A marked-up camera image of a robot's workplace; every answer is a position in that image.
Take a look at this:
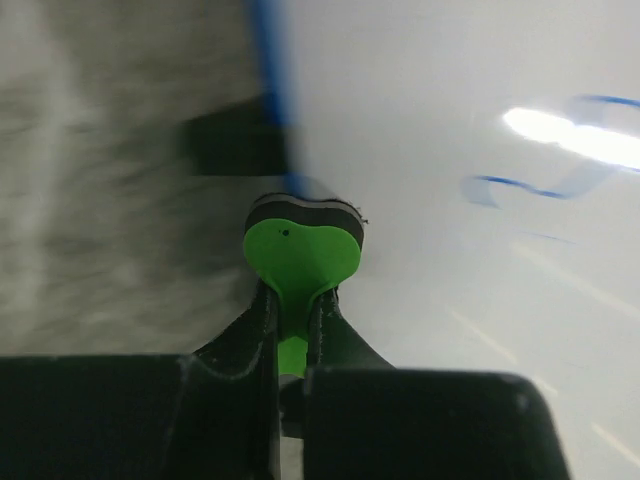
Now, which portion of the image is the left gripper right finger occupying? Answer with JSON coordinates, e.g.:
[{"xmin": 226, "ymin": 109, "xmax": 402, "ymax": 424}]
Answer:
[{"xmin": 305, "ymin": 288, "xmax": 395, "ymax": 376}]

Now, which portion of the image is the blue framed whiteboard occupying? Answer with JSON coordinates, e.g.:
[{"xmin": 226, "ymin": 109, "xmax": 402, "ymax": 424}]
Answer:
[{"xmin": 265, "ymin": 1, "xmax": 639, "ymax": 479}]

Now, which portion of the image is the black whiteboard stand foot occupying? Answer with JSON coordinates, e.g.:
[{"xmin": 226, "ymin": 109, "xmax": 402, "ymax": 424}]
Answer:
[{"xmin": 180, "ymin": 96, "xmax": 290, "ymax": 177}]

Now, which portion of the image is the green whiteboard eraser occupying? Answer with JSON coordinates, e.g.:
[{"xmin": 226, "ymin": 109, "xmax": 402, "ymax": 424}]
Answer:
[{"xmin": 243, "ymin": 193, "xmax": 365, "ymax": 376}]

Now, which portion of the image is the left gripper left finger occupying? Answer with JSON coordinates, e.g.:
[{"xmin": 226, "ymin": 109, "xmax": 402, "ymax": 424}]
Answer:
[{"xmin": 196, "ymin": 280, "xmax": 280, "ymax": 479}]

